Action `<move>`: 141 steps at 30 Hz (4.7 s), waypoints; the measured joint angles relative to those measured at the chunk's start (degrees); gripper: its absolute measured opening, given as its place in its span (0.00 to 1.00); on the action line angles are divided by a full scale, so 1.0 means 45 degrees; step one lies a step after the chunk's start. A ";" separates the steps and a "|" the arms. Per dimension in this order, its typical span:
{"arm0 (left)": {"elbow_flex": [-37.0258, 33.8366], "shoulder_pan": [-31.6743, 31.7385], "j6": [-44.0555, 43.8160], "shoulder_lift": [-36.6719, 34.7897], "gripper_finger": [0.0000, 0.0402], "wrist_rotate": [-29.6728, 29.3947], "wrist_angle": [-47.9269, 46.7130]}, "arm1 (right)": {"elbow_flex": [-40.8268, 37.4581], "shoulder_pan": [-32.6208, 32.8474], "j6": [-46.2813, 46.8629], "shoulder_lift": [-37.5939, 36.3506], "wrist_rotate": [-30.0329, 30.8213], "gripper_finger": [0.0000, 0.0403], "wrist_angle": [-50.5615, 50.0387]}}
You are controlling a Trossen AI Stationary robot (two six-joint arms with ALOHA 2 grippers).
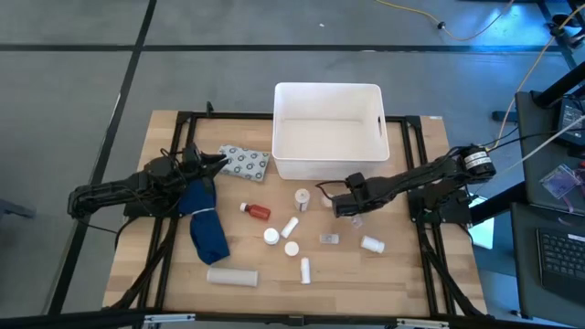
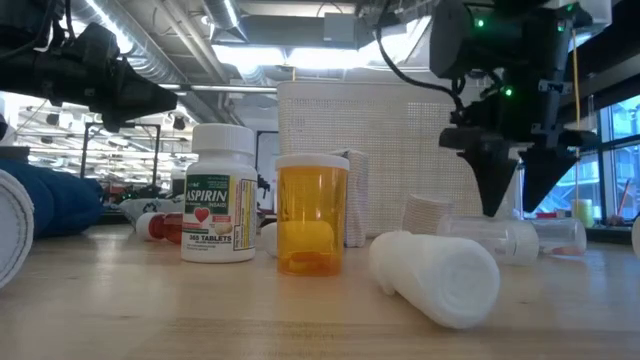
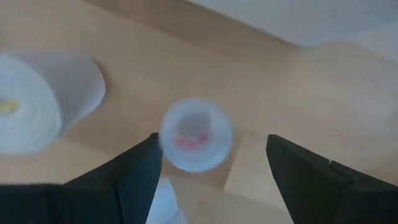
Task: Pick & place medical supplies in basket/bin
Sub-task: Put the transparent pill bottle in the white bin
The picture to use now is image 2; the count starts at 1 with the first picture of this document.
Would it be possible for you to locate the grey ceiling junction box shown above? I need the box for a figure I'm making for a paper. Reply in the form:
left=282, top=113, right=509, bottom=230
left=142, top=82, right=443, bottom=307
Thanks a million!
left=323, top=12, right=359, bottom=46

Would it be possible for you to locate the blue cloth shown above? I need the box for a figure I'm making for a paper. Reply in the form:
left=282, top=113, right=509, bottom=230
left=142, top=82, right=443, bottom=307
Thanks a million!
left=0, top=158, right=106, bottom=240

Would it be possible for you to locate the white aspirin bottle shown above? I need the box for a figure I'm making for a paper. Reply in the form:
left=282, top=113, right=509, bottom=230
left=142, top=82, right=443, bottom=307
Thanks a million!
left=180, top=123, right=259, bottom=265

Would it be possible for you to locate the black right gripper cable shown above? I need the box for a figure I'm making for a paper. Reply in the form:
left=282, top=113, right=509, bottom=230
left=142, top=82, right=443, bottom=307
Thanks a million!
left=374, top=24, right=466, bottom=114

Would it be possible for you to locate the yellow-green cup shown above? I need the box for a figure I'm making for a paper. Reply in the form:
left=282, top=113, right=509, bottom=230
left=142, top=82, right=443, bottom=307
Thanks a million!
left=571, top=198, right=596, bottom=229

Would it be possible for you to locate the red bottle white cap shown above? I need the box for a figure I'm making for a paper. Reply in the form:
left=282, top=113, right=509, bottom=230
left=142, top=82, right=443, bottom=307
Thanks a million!
left=135, top=211, right=184, bottom=245

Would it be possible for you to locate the yellow hanging cable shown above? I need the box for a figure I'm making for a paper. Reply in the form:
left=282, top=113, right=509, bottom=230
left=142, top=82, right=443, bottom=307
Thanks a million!
left=571, top=29, right=582, bottom=201

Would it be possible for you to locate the white lying plastic bottle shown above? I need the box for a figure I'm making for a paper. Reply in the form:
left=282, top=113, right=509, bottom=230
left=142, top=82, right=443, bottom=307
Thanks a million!
left=368, top=230, right=502, bottom=330

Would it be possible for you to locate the clear bottle white cap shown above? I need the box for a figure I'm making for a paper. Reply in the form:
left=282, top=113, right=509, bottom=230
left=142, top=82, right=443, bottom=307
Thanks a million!
left=436, top=214, right=541, bottom=267
left=529, top=217, right=588, bottom=257

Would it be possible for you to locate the white ceiling box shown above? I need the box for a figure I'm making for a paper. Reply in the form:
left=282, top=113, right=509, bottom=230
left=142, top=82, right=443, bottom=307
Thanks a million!
left=544, top=0, right=614, bottom=31

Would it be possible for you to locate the white perforated plastic basket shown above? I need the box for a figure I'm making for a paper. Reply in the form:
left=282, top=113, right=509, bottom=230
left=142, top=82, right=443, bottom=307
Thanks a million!
left=276, top=81, right=524, bottom=239

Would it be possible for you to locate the white ribbed cap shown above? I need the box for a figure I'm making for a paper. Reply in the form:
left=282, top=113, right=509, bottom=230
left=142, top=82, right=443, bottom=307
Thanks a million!
left=401, top=193, right=456, bottom=236

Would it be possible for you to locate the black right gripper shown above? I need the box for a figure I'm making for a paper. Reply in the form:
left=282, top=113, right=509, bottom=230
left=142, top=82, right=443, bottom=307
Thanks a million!
left=438, top=79, right=599, bottom=217

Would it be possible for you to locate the amber pill bottle white cap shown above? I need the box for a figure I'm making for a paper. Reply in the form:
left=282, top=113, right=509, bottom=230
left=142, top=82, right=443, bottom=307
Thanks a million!
left=274, top=153, right=351, bottom=278

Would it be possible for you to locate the small white round bottle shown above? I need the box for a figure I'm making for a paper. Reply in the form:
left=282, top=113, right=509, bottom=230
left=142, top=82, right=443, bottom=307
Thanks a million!
left=259, top=222, right=279, bottom=259

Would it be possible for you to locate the white black patterned pouch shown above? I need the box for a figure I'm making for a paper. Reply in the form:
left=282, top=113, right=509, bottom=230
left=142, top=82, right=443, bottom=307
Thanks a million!
left=118, top=197, right=185, bottom=226

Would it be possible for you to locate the white gauze roll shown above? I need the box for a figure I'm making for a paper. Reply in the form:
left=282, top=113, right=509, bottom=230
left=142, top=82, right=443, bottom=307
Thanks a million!
left=329, top=148, right=370, bottom=249

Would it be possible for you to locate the black metal frame stand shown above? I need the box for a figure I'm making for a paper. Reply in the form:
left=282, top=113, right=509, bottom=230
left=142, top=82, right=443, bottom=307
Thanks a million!
left=79, top=122, right=162, bottom=186

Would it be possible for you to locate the red pole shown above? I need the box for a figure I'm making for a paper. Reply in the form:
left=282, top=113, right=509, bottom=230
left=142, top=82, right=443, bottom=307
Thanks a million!
left=615, top=178, right=632, bottom=224

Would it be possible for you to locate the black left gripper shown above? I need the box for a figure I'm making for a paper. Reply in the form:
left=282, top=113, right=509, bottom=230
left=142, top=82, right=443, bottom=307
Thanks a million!
left=47, top=22, right=179, bottom=132

